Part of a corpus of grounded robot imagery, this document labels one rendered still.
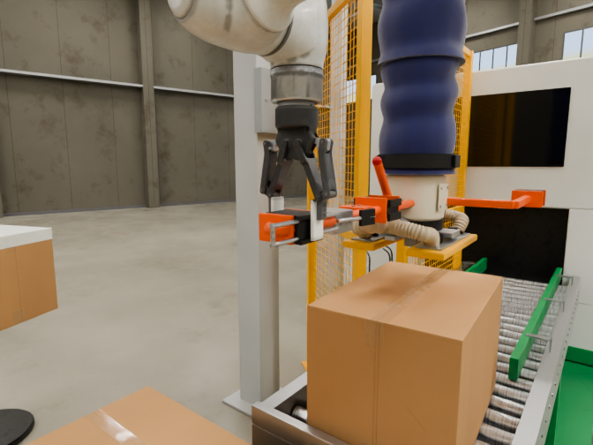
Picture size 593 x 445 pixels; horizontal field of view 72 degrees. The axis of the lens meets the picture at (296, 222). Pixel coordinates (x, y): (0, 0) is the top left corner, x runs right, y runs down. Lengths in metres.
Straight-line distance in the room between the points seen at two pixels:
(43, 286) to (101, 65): 11.01
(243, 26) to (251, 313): 1.80
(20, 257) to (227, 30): 1.75
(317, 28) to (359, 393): 0.85
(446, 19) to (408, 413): 0.98
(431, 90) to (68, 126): 11.80
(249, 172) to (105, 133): 10.80
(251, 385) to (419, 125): 1.71
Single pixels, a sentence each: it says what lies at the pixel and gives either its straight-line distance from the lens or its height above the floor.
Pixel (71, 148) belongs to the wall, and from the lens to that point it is 12.56.
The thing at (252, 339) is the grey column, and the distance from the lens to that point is 2.27.
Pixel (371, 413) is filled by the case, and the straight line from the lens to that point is 1.15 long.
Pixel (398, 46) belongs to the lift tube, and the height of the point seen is 1.63.
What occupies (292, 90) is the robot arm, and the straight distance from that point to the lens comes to 0.69.
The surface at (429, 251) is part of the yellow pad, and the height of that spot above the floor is 1.11.
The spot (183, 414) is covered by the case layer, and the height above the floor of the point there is 0.54.
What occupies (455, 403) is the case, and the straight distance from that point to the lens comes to 1.05.
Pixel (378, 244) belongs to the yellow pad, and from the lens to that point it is 1.16.
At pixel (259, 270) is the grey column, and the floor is 0.78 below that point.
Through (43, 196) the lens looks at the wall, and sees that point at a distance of 12.48.
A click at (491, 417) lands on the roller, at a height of 0.54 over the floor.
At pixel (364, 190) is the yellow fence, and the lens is 1.81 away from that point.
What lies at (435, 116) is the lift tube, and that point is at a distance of 1.18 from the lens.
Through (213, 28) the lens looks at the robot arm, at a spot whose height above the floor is 1.50.
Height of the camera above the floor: 1.33
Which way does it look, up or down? 8 degrees down
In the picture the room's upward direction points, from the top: straight up
